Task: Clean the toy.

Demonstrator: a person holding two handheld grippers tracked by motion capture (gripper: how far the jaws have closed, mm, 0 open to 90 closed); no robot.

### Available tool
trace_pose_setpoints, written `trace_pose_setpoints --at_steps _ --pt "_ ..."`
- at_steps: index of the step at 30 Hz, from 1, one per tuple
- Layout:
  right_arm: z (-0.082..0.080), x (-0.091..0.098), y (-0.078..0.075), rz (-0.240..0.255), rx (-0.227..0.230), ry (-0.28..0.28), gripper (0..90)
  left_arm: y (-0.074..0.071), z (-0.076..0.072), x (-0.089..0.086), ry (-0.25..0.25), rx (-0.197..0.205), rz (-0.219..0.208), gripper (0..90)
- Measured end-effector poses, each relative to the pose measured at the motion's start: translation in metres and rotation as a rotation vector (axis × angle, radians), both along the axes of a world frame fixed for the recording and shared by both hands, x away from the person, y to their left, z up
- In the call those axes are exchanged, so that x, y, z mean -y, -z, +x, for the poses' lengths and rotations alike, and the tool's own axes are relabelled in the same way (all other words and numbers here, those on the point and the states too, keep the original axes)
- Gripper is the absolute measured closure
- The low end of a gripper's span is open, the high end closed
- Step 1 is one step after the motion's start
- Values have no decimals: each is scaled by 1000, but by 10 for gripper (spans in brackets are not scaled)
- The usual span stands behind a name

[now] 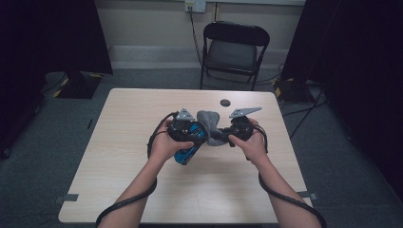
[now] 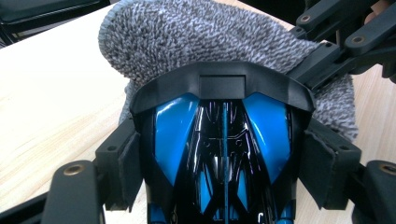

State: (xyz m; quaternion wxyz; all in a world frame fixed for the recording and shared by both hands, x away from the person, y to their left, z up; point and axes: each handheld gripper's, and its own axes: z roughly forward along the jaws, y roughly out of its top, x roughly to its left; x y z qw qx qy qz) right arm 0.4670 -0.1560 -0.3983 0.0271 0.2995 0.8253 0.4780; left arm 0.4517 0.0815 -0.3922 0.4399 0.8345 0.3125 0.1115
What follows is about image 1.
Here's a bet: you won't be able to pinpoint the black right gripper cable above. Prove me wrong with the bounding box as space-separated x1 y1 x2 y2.
252 123 328 228

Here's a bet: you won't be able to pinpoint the dark curtain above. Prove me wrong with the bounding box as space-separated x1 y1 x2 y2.
279 0 403 201
0 0 114 161

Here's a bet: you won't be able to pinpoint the blue toy car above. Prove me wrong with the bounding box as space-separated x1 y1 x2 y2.
173 122 209 166

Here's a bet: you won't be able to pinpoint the black stand base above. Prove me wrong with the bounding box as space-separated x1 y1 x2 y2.
273 77 316 105
56 70 103 100

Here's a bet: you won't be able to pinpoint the person's right hand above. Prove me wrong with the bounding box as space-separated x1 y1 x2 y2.
228 118 269 166

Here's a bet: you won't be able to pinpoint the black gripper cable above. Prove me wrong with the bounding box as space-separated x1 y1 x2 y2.
95 110 181 228
252 123 328 228

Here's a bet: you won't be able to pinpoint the grey cloth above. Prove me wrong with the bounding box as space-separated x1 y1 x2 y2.
196 109 230 147

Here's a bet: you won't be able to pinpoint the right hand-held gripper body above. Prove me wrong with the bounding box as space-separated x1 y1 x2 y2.
225 106 263 143

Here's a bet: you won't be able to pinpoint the black folding chair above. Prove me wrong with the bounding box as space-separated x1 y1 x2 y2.
199 20 271 92

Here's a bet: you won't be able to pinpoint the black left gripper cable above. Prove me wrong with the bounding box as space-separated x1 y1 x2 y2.
95 110 181 228

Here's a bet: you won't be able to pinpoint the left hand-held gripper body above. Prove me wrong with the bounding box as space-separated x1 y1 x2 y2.
166 107 197 143

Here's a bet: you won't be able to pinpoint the white wall socket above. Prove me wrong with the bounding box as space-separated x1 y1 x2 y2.
184 0 207 14

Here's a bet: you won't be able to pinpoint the black wall socket cable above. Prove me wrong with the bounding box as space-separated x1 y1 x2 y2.
188 6 204 66

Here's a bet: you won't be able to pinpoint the black floor cables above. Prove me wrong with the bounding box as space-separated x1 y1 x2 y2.
280 86 328 141

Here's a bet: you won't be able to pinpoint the person's left hand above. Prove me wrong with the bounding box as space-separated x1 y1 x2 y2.
148 118 195 165

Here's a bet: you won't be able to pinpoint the grey tape piece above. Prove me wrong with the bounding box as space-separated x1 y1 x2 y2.
297 190 319 201
53 193 80 204

